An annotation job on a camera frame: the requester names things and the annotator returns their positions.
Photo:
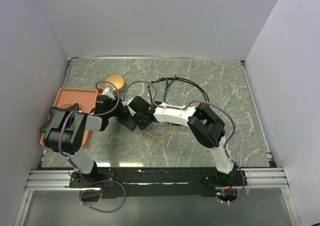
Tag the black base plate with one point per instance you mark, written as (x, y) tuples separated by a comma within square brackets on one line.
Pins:
[(117, 182)]

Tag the pink plastic tray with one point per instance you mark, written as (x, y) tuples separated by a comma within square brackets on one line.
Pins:
[(67, 97)]

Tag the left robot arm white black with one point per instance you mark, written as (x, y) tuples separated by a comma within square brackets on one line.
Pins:
[(65, 129)]

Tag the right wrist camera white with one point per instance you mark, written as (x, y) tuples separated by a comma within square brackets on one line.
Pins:
[(126, 104)]

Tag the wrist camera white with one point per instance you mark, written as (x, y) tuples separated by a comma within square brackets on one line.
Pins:
[(126, 104), (108, 91)]

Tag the yellow wooden bowl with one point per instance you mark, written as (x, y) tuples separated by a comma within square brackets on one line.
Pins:
[(117, 80)]

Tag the black network switch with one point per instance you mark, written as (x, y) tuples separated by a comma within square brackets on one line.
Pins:
[(127, 121)]

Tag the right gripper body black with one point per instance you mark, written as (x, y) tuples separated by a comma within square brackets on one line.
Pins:
[(141, 122)]

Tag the aluminium frame rail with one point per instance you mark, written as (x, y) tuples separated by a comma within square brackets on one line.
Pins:
[(266, 178)]

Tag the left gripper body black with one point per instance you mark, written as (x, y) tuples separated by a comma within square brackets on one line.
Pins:
[(116, 112)]

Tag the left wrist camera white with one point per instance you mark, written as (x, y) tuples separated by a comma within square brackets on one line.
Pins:
[(108, 91)]

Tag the dark blue star dish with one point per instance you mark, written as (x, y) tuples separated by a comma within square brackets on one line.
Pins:
[(53, 110)]

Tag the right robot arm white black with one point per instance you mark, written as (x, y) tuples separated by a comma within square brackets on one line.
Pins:
[(207, 127)]

